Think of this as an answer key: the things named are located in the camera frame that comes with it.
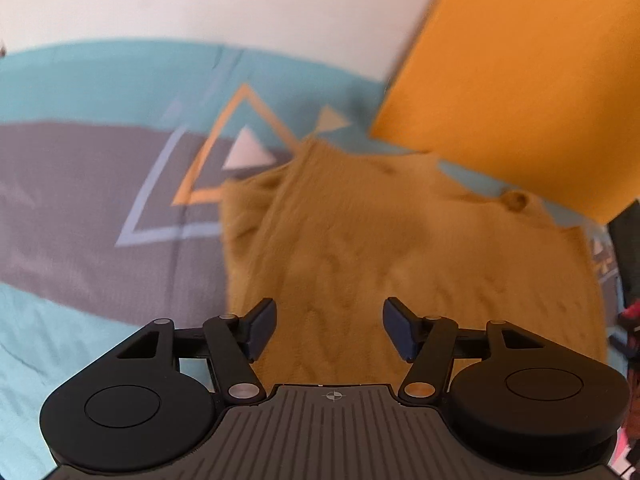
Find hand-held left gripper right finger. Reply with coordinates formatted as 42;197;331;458
382;297;546;407

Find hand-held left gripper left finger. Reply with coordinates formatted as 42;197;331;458
117;297;279;407

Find yellow cable-knit cardigan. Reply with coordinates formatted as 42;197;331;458
219;137;608;392

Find blue grey printed bed sheet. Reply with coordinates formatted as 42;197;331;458
0;40;626;476

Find red and black object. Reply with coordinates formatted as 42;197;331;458
617;299;640;357

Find orange board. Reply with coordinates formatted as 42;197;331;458
369;0;640;227

